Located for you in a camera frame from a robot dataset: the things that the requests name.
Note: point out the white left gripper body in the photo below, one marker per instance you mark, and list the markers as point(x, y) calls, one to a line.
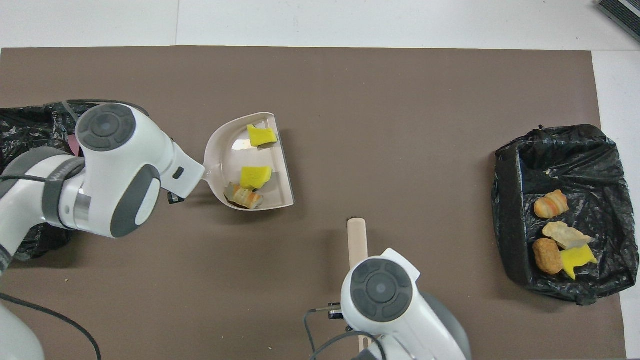
point(182, 172)

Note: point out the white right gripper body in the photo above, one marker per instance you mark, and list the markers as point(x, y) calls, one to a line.
point(400, 262)

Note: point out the beige plastic dustpan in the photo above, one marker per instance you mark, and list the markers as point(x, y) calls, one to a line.
point(230, 160)

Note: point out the beige layered chunk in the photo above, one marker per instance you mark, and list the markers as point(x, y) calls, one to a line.
point(245, 197)

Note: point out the yellow sponge piece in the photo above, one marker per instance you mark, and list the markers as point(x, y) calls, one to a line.
point(255, 176)
point(262, 136)
point(577, 259)

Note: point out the brown bread roll toy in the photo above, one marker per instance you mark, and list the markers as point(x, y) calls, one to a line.
point(547, 256)

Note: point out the orange striped croissant toy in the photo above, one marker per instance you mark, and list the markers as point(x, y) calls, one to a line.
point(551, 205)

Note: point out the pale cream chunk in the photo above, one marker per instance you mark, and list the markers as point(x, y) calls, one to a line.
point(565, 234)

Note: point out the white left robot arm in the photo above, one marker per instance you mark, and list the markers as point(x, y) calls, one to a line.
point(125, 165)

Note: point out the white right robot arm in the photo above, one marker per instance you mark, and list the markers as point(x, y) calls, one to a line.
point(400, 310)

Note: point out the pink plastic bin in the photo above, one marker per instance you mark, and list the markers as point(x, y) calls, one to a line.
point(74, 145)

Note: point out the crumpled black trash bag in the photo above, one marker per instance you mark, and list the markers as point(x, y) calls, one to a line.
point(30, 130)

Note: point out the black bag lined open bin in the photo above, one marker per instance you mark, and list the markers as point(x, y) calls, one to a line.
point(575, 160)

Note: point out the brown table mat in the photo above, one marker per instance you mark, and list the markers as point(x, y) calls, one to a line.
point(400, 125)

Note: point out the dark grey ribbed panel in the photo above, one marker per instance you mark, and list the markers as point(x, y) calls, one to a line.
point(625, 12)

